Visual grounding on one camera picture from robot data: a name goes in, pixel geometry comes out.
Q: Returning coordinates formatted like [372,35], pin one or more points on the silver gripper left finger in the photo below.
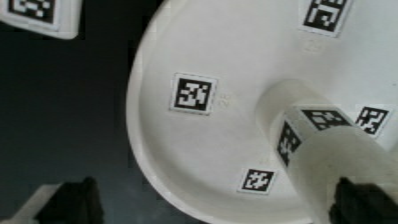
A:
[63,204]

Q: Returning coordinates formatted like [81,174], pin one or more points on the white cylindrical table leg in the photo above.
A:
[324,148]

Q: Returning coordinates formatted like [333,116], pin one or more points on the white round table top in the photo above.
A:
[223,47]

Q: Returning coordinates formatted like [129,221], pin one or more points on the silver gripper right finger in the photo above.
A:
[364,205]

